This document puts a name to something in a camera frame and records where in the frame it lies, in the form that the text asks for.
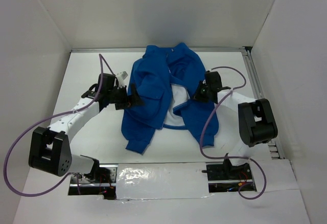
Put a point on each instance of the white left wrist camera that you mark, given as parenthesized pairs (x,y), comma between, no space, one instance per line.
(120,77)

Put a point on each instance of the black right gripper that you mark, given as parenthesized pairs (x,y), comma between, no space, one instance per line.
(197,95)

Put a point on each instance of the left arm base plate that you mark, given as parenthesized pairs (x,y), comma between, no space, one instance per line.
(102,183)

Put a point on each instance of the blue zip jacket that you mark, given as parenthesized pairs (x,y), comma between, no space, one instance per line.
(166,79)

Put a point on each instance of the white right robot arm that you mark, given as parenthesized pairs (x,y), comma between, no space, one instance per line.
(229,98)

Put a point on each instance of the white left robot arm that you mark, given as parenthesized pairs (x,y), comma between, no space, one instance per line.
(50,149)

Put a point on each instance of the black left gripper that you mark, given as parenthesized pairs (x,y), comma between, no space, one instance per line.
(134,101)

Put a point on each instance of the aluminium frame rail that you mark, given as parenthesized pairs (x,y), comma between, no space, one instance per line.
(258,125)

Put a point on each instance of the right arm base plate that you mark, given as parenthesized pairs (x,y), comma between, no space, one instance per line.
(224,177)

